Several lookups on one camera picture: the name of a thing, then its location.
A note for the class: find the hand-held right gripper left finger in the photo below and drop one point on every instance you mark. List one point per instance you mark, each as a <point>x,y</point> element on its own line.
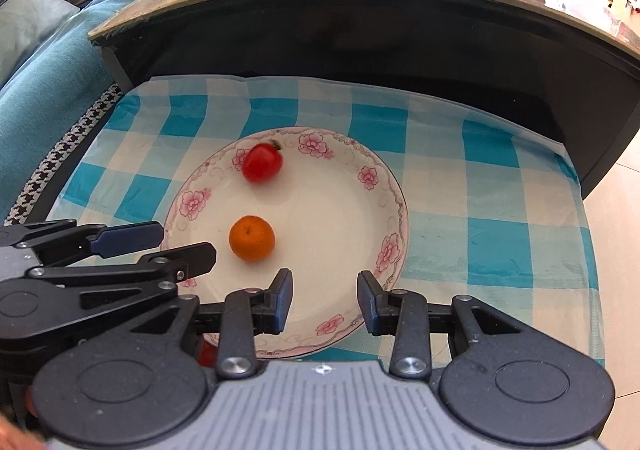
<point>284,302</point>

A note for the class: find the grey green sofa cushion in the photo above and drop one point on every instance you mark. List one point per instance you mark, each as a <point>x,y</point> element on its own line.
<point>30,24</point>

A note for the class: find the blue white checkered cloth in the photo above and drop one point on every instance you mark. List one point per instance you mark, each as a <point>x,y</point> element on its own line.
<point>450,180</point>

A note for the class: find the blue sofa with cushions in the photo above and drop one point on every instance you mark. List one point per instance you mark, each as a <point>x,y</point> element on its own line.
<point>55,94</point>

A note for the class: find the orange tangerine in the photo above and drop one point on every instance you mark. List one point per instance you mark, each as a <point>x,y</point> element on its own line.
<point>251,238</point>

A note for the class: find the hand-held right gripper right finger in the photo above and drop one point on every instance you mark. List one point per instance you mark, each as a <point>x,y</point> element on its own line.
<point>365,302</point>

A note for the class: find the dark coffee table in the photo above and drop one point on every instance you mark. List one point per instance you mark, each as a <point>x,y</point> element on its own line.
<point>350,29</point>

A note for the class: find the white plate with pink flowers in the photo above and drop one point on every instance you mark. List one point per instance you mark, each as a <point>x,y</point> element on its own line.
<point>325,230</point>

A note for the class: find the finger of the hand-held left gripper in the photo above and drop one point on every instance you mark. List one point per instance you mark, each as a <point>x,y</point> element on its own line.
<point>130,237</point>
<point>195,260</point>

